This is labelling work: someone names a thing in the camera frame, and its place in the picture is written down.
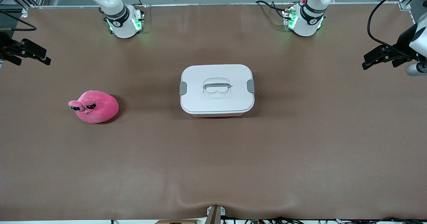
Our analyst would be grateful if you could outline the white box lid grey clips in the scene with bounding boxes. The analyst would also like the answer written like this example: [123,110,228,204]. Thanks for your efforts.
[179,64,256,115]

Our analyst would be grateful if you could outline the metal table clamp bracket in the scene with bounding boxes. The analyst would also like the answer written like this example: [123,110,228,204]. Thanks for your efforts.
[206,205,226,224]

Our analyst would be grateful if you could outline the brown cardboard piece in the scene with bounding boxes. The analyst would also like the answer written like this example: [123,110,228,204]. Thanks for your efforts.
[155,219,198,224]

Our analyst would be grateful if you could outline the aluminium table edge rail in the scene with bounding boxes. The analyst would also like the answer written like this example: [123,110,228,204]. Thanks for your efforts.
[30,2,411,10]

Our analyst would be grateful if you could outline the pink plastic box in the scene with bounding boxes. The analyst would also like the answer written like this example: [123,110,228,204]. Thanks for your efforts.
[191,113,246,118]

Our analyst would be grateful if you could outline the pink plush toy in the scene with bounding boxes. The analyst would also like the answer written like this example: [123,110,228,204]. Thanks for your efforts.
[68,90,119,124]

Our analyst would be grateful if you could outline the black left base cables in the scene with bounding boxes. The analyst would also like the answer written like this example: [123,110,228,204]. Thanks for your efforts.
[255,0,289,20]

